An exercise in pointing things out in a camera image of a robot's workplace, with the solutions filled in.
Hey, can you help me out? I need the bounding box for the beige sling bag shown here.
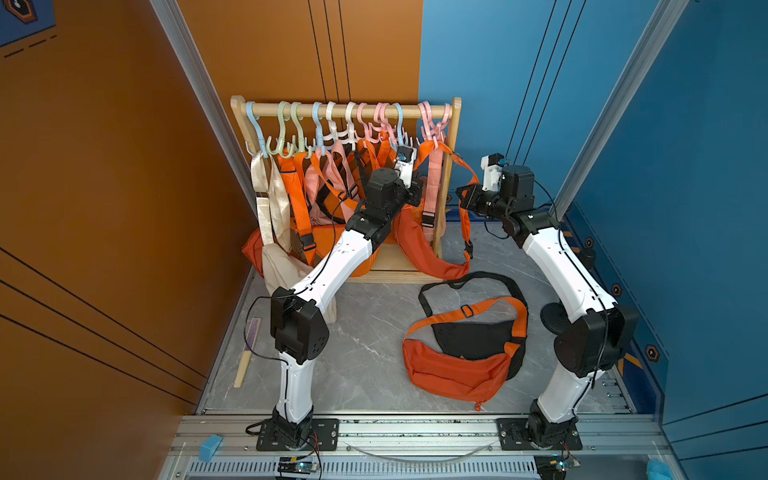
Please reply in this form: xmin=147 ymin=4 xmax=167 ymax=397
xmin=242 ymin=151 xmax=312 ymax=293

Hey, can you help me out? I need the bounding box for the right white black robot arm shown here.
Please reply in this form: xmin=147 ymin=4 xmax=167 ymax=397
xmin=457 ymin=164 xmax=639 ymax=449

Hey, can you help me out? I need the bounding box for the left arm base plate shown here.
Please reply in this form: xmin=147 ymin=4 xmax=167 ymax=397
xmin=256 ymin=416 xmax=340 ymax=452

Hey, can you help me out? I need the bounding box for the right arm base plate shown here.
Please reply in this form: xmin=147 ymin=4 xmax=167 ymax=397
xmin=496 ymin=415 xmax=583 ymax=451

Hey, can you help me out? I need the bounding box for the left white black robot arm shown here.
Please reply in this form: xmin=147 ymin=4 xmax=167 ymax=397
xmin=270 ymin=165 xmax=422 ymax=442

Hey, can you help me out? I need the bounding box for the wooden hanging rack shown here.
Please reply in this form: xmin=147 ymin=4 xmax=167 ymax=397
xmin=230 ymin=96 xmax=460 ymax=284

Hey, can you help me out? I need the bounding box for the wooden stick on floor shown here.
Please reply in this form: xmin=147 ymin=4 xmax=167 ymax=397
xmin=233 ymin=317 xmax=262 ymax=388

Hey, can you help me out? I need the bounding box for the blue foam block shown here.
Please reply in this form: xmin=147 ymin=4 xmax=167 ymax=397
xmin=198 ymin=434 xmax=223 ymax=463

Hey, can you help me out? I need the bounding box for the green plastic hook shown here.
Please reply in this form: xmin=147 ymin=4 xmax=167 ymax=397
xmin=265 ymin=101 xmax=294 ymax=157

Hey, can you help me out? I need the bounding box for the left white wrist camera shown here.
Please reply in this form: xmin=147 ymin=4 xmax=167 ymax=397
xmin=394 ymin=145 xmax=418 ymax=189

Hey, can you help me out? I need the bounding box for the black microphone stand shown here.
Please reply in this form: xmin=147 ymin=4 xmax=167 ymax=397
xmin=539 ymin=247 xmax=598 ymax=337

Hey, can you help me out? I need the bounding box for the aluminium rail frame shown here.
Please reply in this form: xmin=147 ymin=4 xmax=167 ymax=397
xmin=160 ymin=410 xmax=686 ymax=479

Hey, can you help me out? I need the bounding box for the blue plastic hook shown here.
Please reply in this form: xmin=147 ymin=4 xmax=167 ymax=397
xmin=246 ymin=101 xmax=269 ymax=156

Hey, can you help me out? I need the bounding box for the black sling bag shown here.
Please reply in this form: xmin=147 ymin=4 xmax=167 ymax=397
xmin=418 ymin=271 xmax=528 ymax=380

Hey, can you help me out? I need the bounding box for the bright orange sling bag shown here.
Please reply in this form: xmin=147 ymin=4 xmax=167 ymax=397
xmin=278 ymin=150 xmax=379 ymax=267

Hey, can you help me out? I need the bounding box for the teal cloth corner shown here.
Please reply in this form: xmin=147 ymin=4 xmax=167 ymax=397
xmin=646 ymin=459 xmax=675 ymax=480

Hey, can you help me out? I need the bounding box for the pink sling bag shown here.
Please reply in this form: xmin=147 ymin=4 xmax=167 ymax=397
xmin=304 ymin=142 xmax=360 ymax=227

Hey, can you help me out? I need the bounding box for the light pink strap bag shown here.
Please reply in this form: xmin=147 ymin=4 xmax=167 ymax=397
xmin=417 ymin=129 xmax=445 ymax=242

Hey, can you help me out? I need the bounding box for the dark orange sling bag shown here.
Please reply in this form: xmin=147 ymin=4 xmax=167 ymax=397
xmin=393 ymin=142 xmax=479 ymax=280
xmin=402 ymin=296 xmax=523 ymax=410

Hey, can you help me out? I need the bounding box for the green circuit board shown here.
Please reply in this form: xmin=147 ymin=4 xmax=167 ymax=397
xmin=276 ymin=456 xmax=321 ymax=478

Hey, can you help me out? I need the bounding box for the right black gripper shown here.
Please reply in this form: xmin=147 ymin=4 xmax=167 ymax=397
xmin=456 ymin=183 xmax=515 ymax=224

